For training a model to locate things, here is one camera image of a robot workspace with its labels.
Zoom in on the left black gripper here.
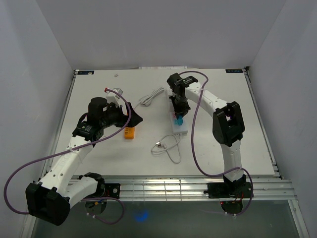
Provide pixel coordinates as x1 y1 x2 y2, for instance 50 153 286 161
100 102 143 128

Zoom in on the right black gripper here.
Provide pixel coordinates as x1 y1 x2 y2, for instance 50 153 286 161
169 95 190 119

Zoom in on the blue plug adapter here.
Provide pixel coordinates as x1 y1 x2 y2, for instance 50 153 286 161
174 115 183 126

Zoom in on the white pastel power strip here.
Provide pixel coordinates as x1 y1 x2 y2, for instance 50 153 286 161
167 94 189 135

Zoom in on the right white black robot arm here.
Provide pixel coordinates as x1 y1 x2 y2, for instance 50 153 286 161
167 73 246 197

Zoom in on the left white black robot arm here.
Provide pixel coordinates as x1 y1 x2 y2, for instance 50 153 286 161
26 97 143 226

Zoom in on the white cube socket adapter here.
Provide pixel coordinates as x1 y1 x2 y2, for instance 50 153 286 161
165 88 173 98

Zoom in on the orange power adapter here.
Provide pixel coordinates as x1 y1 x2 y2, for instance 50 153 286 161
124 127 135 139

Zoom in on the right blue corner label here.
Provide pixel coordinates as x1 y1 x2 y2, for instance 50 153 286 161
225 69 243 73

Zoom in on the blue corner label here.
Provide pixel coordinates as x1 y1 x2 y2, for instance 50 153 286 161
77 70 95 75
225 69 243 73

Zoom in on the left blue corner label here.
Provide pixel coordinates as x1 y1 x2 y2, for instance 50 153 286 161
77 70 95 75

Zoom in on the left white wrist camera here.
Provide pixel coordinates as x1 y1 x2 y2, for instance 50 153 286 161
105 88 123 107

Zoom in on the power strip white cord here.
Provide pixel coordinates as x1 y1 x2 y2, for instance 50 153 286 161
151 133 182 164

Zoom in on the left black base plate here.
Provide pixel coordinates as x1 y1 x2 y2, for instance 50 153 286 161
104 183 121 199

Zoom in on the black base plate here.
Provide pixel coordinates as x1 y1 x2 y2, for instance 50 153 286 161
203 182 253 198
104 183 121 199

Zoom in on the aluminium front rail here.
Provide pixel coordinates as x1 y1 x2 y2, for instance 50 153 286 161
104 176 297 202

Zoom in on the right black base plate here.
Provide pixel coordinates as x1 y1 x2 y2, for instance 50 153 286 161
203 182 253 198

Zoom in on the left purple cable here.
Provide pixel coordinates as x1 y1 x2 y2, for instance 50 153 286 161
3 89 132 225

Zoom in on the purple cable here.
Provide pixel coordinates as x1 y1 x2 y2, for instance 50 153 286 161
3 89 132 225
179 70 254 216

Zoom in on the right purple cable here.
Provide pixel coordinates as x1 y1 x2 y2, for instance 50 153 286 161
179 70 254 216

